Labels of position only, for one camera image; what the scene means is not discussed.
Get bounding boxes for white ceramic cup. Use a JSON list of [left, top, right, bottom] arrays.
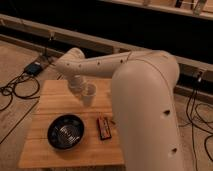
[[81, 83, 96, 106]]

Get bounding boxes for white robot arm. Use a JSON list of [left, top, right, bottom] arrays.
[[56, 48, 185, 171]]

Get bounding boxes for dark ceramic bowl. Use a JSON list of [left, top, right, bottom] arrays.
[[47, 114, 84, 150]]

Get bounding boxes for wooden table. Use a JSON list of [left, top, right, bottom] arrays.
[[19, 78, 124, 169]]

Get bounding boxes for black power adapter box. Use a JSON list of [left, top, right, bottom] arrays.
[[24, 62, 43, 76]]

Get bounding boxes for red black snack bar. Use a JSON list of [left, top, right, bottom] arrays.
[[97, 117, 112, 140]]

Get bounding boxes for black coiled cable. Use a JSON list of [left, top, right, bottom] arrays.
[[0, 71, 41, 113]]

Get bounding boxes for black cables on right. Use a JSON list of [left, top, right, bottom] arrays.
[[179, 70, 213, 171]]

